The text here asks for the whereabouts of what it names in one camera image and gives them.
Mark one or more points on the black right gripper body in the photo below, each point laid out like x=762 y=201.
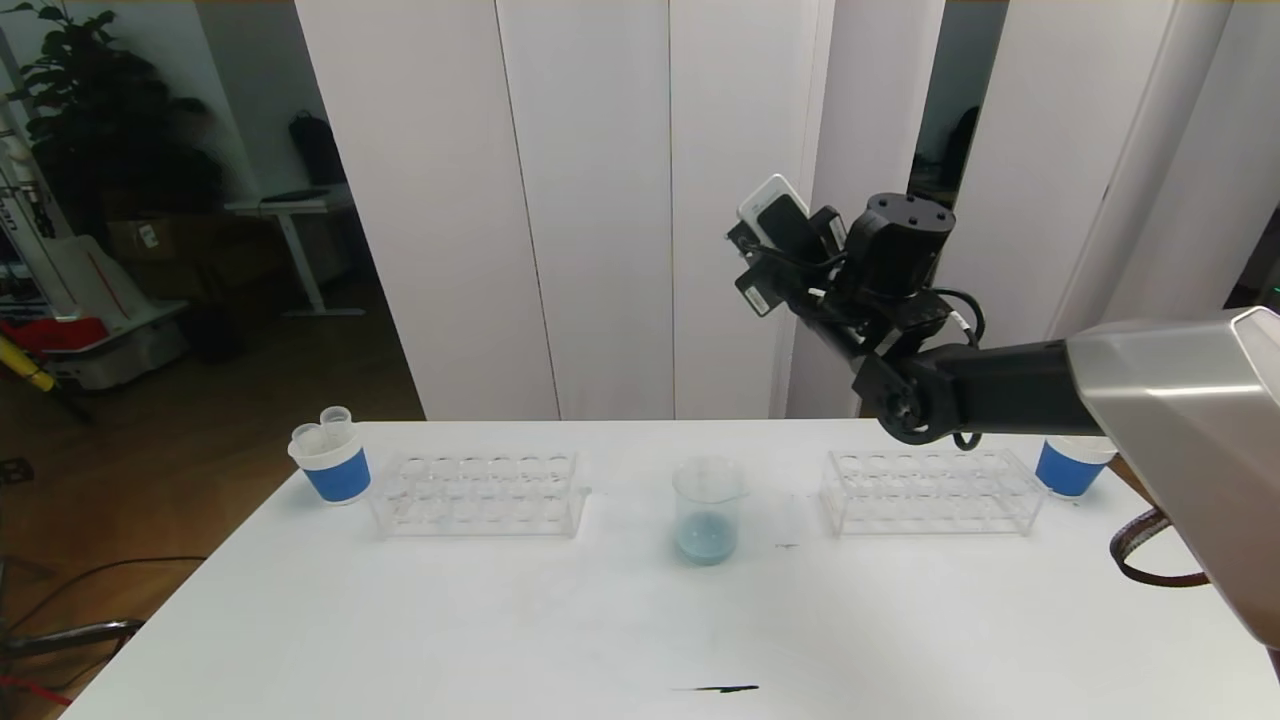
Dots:
x=754 y=294

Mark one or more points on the test tube with red pigment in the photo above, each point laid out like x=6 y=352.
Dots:
x=337 y=420

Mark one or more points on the test tube with blue pigment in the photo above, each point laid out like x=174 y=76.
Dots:
x=307 y=436

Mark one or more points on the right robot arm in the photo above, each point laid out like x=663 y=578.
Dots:
x=1100 y=390

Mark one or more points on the clear plastic beaker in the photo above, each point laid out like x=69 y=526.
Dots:
x=707 y=540

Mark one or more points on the clear acrylic test tube rack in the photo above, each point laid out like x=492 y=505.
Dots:
x=490 y=500
x=920 y=500

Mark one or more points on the narrow white partition panel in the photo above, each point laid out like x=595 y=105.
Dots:
x=860 y=120

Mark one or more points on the blue white paper cup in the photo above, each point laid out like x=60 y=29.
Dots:
x=1066 y=470
x=338 y=476

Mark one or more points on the black backpack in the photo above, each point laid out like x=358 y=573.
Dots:
x=316 y=148

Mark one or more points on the white office desk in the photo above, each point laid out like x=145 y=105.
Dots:
x=295 y=210

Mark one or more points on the cardboard box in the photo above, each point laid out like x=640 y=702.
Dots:
x=150 y=240

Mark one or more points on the white machine with base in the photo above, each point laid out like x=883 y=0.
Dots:
x=90 y=300

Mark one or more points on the dark green potted plant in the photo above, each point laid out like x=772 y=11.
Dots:
x=110 y=130

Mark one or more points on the metal chair leg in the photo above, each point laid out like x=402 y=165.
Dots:
x=90 y=633

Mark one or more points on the black floor outlet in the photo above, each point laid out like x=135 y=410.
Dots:
x=17 y=470

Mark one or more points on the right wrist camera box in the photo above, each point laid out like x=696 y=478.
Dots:
x=775 y=215

